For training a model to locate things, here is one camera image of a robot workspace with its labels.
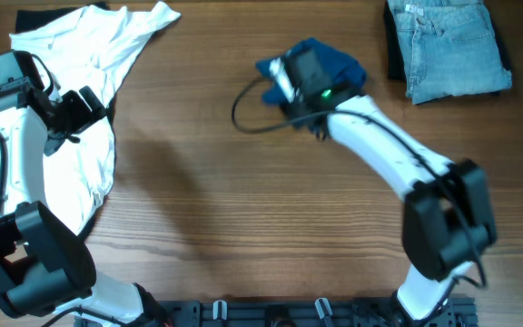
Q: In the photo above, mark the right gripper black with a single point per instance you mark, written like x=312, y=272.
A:
x=299, y=112

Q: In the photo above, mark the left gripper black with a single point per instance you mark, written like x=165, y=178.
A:
x=84, y=117

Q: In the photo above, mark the dark blue polo shirt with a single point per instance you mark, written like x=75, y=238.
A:
x=338, y=66

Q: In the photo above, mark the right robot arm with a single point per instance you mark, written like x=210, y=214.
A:
x=447, y=221

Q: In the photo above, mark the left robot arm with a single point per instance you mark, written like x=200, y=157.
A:
x=45, y=269

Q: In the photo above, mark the white shirt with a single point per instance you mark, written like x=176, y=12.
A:
x=57, y=82

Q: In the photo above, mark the black folded garment under jeans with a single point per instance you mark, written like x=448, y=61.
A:
x=394, y=50

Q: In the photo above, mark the light blue denim jeans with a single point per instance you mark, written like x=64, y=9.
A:
x=447, y=50

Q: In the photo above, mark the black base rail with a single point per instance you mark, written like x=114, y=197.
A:
x=359, y=312

